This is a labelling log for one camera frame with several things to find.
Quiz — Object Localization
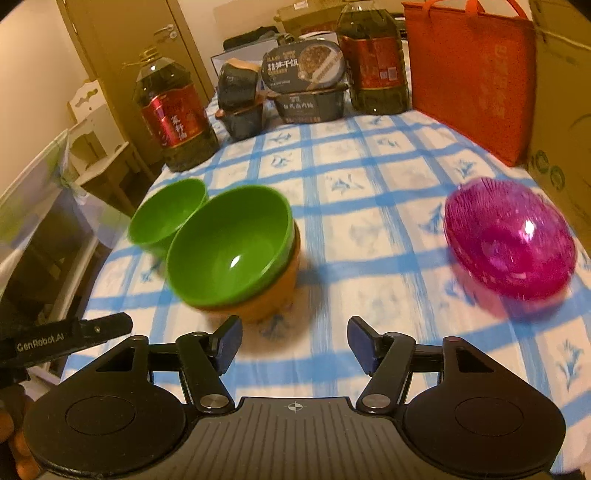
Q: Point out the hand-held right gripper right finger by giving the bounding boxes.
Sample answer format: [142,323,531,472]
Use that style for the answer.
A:
[347,316,502,413]

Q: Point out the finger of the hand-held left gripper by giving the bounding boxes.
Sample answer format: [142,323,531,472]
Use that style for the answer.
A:
[78,312,134,354]

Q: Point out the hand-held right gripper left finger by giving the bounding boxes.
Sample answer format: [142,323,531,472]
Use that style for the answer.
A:
[95,315,243,413]

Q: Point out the orange plastic bowl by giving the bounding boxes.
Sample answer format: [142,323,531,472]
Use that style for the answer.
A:
[189,222,302,324]

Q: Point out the large green plastic bowl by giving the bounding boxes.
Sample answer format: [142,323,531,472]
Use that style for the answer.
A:
[167,185,296,309]

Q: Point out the small green plastic bowl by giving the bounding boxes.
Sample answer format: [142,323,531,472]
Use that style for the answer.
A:
[128,179,208,257]

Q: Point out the large purple clear plate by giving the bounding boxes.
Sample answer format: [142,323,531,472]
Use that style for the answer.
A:
[443,178,578,302]

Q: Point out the small purple clear plate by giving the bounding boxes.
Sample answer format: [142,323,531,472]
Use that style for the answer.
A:
[447,180,573,278]
[445,179,575,289]

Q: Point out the blue checked white tablecloth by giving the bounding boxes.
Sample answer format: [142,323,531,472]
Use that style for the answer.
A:
[62,99,591,476]

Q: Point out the pale hanging cloth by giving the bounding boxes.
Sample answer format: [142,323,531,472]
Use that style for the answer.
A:
[41,129,95,204]

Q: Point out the white carved wooden chair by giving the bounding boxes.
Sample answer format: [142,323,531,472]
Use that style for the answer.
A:
[67,80,155,217]

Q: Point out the oil bottle with red label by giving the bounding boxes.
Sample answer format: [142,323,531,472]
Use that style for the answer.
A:
[335,0,411,114]
[133,51,220,172]

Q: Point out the dark instant food cup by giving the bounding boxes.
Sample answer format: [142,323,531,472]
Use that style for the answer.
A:
[216,95,273,141]
[218,59,264,107]

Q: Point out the dark instant meal box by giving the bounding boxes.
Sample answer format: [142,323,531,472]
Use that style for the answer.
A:
[270,83,348,123]

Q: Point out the red tote bag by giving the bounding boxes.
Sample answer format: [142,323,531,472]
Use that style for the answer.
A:
[402,0,539,168]

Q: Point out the brown wooden door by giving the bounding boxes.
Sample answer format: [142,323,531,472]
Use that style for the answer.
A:
[55,0,217,114]

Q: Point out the white box with blue edge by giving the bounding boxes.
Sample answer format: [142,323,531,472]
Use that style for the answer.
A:
[210,39,282,77]

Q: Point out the large cardboard box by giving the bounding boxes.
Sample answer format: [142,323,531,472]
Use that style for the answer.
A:
[526,0,591,232]

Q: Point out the brown cardboard box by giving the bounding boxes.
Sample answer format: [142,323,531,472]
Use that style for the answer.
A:
[274,0,354,37]

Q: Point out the white wooden frame furniture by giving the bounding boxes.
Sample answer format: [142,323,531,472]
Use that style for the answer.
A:
[0,134,112,333]

